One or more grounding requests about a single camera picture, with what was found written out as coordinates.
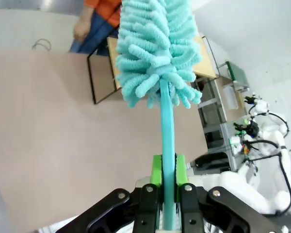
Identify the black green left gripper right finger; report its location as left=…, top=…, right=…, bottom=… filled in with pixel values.
left=175, top=153, right=280, bottom=233

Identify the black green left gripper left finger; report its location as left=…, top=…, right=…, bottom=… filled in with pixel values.
left=55, top=154, right=164, bottom=233

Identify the turquoise chenille duster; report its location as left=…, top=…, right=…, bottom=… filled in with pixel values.
left=114, top=0, right=203, bottom=231

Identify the person's forearm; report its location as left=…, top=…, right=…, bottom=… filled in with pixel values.
left=80, top=3, right=98, bottom=23

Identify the person's hand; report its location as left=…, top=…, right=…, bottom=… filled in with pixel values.
left=73, top=16, right=93, bottom=41

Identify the black bin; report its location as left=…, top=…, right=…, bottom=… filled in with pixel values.
left=193, top=151, right=231, bottom=174

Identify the white plastic box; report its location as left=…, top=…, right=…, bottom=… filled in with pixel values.
left=222, top=85, right=240, bottom=110

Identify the green edged glass box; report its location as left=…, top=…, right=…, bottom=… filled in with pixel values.
left=217, top=61, right=251, bottom=88

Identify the person's orange shirt torso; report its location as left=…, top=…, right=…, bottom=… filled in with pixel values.
left=84, top=0, right=123, bottom=28

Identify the aluminium frame rack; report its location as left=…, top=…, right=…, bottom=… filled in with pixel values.
left=191, top=76, right=248, bottom=171

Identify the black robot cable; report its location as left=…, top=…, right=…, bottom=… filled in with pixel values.
left=242, top=138, right=291, bottom=215

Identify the black frame wooden shelf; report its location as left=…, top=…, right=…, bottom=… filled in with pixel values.
left=87, top=33, right=221, bottom=105

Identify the grey cable loop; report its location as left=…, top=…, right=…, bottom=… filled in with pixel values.
left=32, top=38, right=52, bottom=51

